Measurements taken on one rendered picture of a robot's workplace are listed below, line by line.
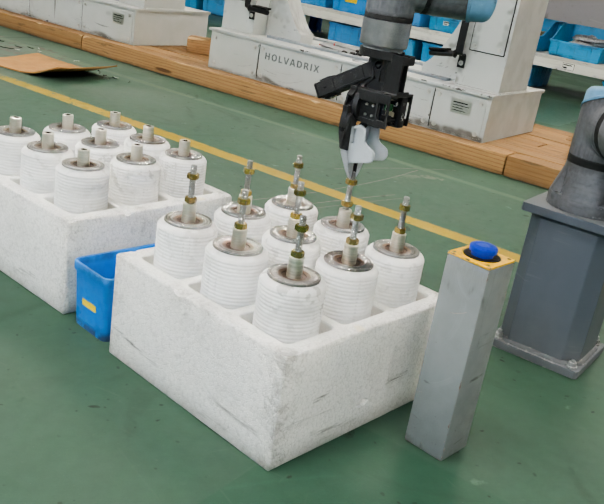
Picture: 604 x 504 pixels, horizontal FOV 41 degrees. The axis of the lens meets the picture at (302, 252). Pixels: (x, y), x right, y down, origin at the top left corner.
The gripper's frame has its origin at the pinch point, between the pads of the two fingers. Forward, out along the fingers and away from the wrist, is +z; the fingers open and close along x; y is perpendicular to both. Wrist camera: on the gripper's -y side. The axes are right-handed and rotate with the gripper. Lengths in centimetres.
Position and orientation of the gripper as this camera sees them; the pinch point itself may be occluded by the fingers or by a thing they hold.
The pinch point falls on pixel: (349, 168)
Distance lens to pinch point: 133.7
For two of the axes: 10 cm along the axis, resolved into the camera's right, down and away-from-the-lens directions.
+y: 7.9, 3.3, -5.2
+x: 6.0, -2.0, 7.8
